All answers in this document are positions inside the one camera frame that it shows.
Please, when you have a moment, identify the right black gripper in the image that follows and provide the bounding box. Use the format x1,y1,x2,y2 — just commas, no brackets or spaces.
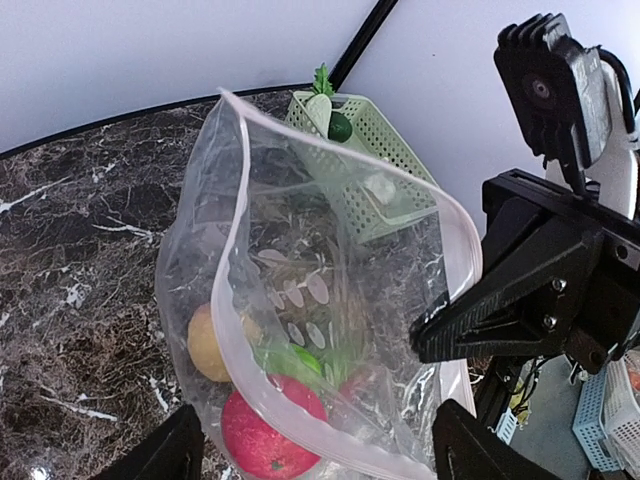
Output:
410,170,639,373

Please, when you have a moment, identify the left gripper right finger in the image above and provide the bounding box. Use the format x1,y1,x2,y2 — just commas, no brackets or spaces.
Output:
432,399,558,480

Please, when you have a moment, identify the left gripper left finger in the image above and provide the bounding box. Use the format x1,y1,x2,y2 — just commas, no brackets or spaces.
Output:
93,404,204,480

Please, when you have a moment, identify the red pepper toy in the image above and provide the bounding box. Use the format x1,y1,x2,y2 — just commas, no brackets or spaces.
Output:
221,391,320,479

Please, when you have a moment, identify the orange peach toy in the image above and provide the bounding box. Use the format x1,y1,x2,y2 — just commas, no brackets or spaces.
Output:
187,303,231,383

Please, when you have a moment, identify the green apple toy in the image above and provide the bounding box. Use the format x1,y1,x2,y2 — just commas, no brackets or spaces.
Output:
254,344,323,387

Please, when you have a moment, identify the clear zip top bag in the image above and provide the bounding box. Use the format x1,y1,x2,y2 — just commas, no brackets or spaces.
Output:
155,92,482,479

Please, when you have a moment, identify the dark green pepper toy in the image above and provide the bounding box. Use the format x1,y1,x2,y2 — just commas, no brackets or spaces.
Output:
327,110,353,143

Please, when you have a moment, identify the blue plastic basket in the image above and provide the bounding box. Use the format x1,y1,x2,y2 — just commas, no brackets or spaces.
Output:
572,370,623,472

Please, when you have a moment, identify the white plastic basket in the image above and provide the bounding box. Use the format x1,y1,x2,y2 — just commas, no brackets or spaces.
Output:
604,349,639,479

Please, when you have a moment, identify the green plastic basket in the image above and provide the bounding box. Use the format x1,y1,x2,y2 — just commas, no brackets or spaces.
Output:
294,94,437,243

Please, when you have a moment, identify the white garlic toy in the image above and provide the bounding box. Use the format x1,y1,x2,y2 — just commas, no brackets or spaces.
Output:
364,173,396,205

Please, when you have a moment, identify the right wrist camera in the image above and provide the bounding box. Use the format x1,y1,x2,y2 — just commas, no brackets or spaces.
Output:
494,13,639,219

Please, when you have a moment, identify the right black corner post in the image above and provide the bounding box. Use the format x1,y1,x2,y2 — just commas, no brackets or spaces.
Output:
329,0,398,91

